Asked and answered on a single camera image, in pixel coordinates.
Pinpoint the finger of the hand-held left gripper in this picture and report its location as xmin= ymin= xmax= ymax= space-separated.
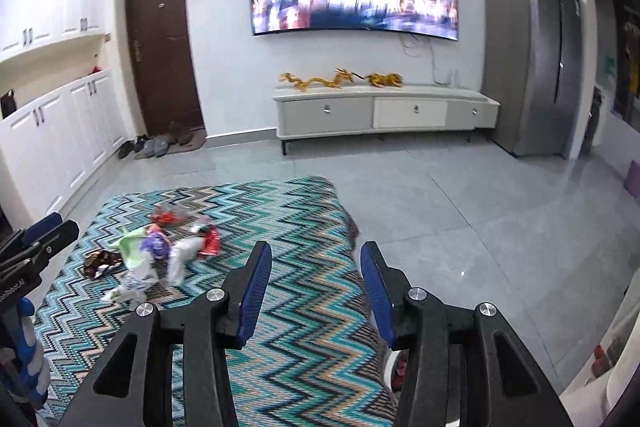
xmin=24 ymin=221 xmax=81 ymax=270
xmin=20 ymin=213 xmax=65 ymax=245

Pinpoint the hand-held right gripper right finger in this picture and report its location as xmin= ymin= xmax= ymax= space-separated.
xmin=360 ymin=241 xmax=573 ymax=427

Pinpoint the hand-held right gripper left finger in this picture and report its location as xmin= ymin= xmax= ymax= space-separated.
xmin=57 ymin=239 xmax=273 ymax=427

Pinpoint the white round trash bin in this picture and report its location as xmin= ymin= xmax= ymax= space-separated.
xmin=382 ymin=347 xmax=411 ymax=393

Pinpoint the red white packaging bag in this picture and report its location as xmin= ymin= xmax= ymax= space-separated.
xmin=167 ymin=227 xmax=222 ymax=284

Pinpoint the person's left forearm striped sleeve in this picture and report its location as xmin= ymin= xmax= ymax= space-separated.
xmin=0 ymin=297 xmax=52 ymax=413

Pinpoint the dark brown wrapper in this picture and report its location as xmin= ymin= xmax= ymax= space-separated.
xmin=82 ymin=249 xmax=121 ymax=279

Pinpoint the green wrapper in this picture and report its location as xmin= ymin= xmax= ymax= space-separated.
xmin=111 ymin=229 xmax=151 ymax=270

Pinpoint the zigzag patterned blanket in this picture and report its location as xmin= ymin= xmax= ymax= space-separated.
xmin=30 ymin=176 xmax=401 ymax=427

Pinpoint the white plastic bag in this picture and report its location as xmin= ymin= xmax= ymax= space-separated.
xmin=102 ymin=257 xmax=161 ymax=308

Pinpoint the white floor cabinet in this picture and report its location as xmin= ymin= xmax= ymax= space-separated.
xmin=0 ymin=69 xmax=132 ymax=228

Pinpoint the row of shoes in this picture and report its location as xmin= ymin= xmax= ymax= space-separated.
xmin=117 ymin=121 xmax=199 ymax=159

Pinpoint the brown doormat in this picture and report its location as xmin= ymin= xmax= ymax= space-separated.
xmin=165 ymin=129 xmax=207 ymax=156

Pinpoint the grey white television cabinet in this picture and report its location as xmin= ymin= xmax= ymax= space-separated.
xmin=271 ymin=82 xmax=501 ymax=156

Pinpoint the brown wooden door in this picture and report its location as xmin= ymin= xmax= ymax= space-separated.
xmin=124 ymin=0 xmax=205 ymax=136

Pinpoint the small golden ornament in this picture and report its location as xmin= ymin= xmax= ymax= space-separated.
xmin=366 ymin=72 xmax=404 ymax=88

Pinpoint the long golden dragon ornament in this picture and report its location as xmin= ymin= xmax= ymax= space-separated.
xmin=279 ymin=68 xmax=366 ymax=92

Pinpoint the white table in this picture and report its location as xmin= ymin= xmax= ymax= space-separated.
xmin=560 ymin=292 xmax=640 ymax=427

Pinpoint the grey refrigerator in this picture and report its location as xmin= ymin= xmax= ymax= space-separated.
xmin=481 ymin=0 xmax=583 ymax=159

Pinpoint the purple mat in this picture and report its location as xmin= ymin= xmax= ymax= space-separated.
xmin=624 ymin=159 xmax=640 ymax=198

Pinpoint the white wall cabinet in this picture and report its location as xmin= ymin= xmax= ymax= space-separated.
xmin=0 ymin=0 xmax=108 ymax=58

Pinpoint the television cable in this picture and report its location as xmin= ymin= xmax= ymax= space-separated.
xmin=397 ymin=34 xmax=442 ymax=85

